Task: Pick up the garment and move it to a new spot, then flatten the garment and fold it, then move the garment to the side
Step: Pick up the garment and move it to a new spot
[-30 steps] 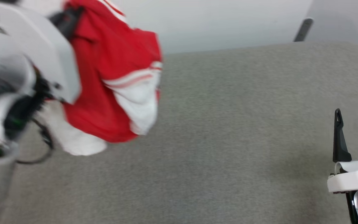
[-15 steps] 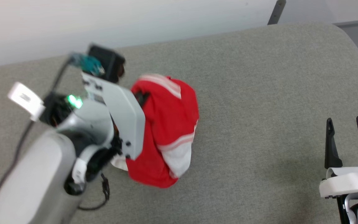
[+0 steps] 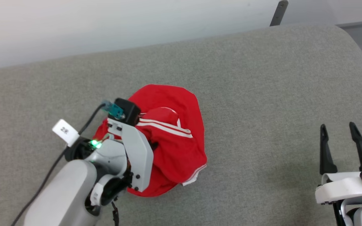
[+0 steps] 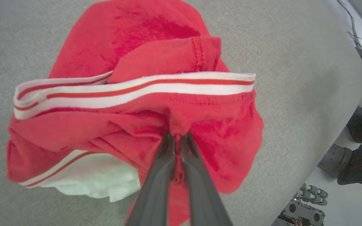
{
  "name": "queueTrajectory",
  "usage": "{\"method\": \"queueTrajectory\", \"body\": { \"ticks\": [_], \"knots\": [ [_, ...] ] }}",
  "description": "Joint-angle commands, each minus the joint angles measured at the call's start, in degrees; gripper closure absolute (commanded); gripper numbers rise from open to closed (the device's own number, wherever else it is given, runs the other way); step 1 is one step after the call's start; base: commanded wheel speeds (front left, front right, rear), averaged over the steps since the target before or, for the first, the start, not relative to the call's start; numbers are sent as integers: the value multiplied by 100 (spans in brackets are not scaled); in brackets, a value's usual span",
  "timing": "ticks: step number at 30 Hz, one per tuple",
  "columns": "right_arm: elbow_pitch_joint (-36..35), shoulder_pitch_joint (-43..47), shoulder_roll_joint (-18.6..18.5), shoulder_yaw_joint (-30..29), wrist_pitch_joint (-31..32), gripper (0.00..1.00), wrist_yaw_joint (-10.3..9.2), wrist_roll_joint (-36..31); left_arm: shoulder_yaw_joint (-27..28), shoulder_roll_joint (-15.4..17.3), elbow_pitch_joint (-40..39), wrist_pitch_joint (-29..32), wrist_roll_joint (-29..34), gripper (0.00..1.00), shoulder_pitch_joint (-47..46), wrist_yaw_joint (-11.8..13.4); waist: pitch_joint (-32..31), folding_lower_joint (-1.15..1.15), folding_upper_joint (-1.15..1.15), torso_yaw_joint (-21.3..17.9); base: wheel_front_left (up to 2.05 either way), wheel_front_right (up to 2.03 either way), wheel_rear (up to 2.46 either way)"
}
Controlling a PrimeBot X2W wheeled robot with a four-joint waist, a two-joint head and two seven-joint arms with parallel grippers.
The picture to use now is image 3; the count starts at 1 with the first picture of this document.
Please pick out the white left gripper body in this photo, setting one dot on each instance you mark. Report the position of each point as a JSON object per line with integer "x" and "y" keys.
{"x": 138, "y": 157}

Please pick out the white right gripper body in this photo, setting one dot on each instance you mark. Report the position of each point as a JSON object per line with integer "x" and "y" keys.
{"x": 341, "y": 186}

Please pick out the red jersey with white trim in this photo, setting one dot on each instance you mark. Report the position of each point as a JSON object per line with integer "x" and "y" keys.
{"x": 174, "y": 150}

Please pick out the white paper label tag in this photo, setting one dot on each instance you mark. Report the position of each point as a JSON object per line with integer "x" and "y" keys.
{"x": 65, "y": 131}

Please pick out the grey fabric sofa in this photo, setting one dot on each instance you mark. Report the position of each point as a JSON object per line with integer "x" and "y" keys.
{"x": 262, "y": 94}

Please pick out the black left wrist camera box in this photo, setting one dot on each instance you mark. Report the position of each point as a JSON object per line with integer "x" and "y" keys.
{"x": 130, "y": 113}

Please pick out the dark grey metal bracket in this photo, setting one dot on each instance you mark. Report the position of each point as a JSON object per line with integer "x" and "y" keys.
{"x": 278, "y": 14}

